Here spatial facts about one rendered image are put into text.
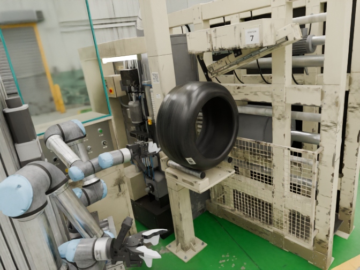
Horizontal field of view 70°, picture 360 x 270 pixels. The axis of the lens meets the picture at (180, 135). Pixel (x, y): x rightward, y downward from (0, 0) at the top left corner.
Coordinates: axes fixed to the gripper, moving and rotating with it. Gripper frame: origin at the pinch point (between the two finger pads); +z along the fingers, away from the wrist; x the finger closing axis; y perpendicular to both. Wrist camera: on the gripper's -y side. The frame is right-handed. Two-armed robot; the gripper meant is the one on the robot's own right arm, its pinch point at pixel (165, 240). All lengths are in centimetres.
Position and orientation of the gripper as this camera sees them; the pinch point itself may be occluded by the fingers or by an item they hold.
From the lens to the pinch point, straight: 97.0
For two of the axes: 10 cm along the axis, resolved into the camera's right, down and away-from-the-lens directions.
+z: 9.9, -0.9, -1.1
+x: -0.9, 1.9, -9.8
